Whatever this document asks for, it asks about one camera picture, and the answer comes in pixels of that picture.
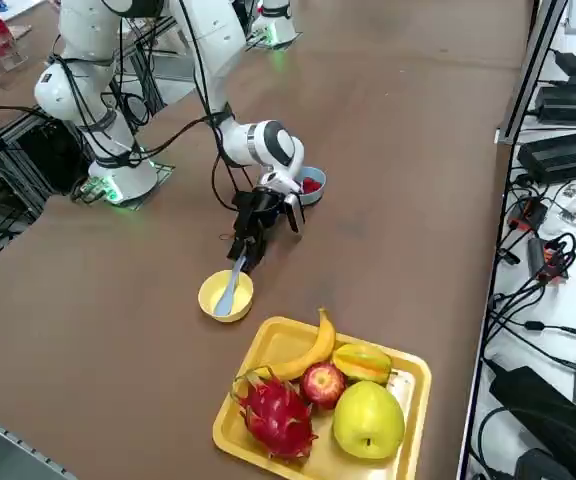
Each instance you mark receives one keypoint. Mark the yellow-green starfruit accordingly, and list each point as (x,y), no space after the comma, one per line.
(363,362)

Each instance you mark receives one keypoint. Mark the small black power adapter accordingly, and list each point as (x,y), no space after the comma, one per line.
(570,62)

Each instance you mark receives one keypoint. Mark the red black electronic module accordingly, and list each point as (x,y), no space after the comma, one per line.
(528,215)

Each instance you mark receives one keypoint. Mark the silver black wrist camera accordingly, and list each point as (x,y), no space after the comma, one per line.
(294,212)

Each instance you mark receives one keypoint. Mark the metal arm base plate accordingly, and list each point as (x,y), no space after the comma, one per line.
(163,172)
(288,41)

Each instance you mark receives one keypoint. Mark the large black power brick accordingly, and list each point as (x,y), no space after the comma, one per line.
(543,410)

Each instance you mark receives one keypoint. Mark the yellow banana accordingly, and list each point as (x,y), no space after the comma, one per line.
(318,345)

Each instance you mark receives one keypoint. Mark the yellow bowl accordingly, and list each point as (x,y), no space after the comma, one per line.
(213,295)

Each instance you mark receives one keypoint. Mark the light blue plastic spoon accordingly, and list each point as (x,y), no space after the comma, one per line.
(225,302)

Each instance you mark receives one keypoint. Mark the black orange adapter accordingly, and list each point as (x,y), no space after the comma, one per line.
(538,255)

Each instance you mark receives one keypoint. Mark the ribbed black power brick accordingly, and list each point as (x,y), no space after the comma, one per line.
(563,155)

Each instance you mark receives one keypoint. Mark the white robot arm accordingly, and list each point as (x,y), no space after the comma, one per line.
(83,40)
(278,25)

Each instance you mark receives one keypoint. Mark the red strawberry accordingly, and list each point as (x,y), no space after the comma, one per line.
(311,179)
(314,188)

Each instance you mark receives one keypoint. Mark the long black power brick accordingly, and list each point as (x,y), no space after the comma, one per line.
(573,102)

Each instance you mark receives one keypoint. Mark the pink dragon fruit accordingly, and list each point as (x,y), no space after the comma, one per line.
(278,415)

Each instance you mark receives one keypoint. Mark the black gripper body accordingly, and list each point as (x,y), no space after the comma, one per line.
(263,210)

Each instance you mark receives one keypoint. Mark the yellow plastic tray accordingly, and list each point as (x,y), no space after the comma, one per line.
(278,345)

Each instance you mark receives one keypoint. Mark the black metal rack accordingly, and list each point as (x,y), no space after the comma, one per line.
(43,150)

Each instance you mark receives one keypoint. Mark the aluminium camera post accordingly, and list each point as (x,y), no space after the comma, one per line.
(530,75)

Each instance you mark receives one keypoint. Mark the blue bowl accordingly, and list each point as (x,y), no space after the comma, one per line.
(315,198)

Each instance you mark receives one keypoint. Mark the large yellow-green pear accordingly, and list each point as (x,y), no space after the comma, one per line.
(368,415)

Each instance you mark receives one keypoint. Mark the red apple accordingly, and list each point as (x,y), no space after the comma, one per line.
(320,385)

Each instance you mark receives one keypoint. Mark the aluminium rail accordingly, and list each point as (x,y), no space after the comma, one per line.
(8,435)

